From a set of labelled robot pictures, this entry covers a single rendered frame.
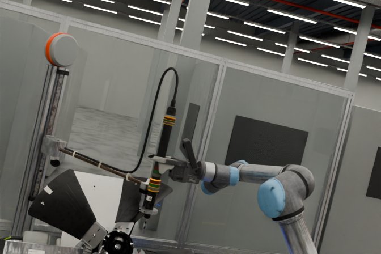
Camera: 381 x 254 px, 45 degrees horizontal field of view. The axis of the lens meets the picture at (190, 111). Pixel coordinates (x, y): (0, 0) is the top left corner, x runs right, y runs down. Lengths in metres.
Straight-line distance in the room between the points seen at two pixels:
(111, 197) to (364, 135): 3.63
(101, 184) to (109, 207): 0.11
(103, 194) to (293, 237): 0.91
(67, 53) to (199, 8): 3.89
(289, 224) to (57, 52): 1.26
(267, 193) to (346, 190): 3.76
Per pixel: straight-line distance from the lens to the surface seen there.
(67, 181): 1.82
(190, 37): 5.90
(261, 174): 1.81
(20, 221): 2.32
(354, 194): 5.35
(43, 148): 2.20
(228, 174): 1.81
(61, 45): 2.20
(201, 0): 5.98
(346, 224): 5.40
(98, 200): 2.11
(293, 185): 1.59
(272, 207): 1.57
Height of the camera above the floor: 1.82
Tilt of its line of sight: 2 degrees down
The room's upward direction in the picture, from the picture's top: 13 degrees clockwise
